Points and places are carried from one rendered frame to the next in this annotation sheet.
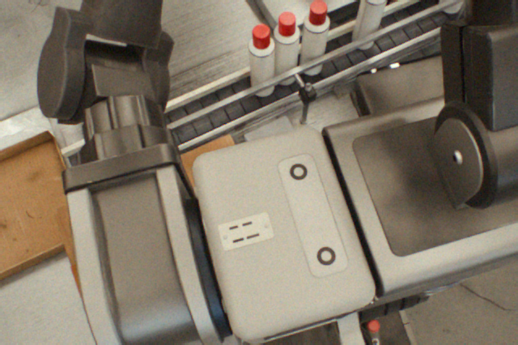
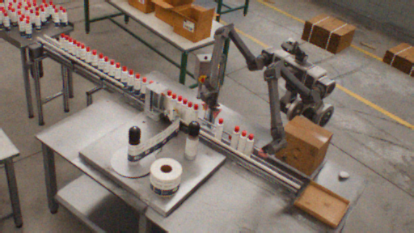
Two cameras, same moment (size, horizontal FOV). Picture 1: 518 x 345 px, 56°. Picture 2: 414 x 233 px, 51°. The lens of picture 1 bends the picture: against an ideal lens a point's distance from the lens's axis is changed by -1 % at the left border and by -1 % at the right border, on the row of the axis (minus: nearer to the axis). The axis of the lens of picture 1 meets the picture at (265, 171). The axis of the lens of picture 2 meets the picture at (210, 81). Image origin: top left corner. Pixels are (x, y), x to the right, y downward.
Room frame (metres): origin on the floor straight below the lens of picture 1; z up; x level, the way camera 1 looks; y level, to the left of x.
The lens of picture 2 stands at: (2.19, 1.84, 3.03)
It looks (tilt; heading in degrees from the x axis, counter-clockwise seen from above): 32 degrees down; 237
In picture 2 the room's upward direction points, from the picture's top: 8 degrees clockwise
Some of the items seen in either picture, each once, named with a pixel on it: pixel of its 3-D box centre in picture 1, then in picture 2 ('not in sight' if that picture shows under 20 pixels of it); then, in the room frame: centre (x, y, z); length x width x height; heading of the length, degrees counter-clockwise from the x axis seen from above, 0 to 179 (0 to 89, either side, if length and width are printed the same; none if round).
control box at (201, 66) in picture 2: not in sight; (208, 68); (0.69, -0.48, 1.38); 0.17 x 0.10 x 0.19; 170
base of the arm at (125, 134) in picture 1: (130, 156); (317, 91); (0.16, 0.12, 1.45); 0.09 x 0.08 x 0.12; 105
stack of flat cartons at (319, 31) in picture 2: not in sight; (327, 32); (-2.82, -2.56, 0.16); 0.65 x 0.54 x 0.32; 109
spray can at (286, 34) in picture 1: (286, 49); (242, 142); (0.59, -0.05, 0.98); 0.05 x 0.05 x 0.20
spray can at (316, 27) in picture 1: (314, 39); (234, 137); (0.61, -0.11, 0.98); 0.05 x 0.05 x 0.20
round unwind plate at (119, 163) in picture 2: not in sight; (133, 161); (1.34, -0.24, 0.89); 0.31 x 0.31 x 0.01
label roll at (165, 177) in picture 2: not in sight; (165, 176); (1.23, 0.03, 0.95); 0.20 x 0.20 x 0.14
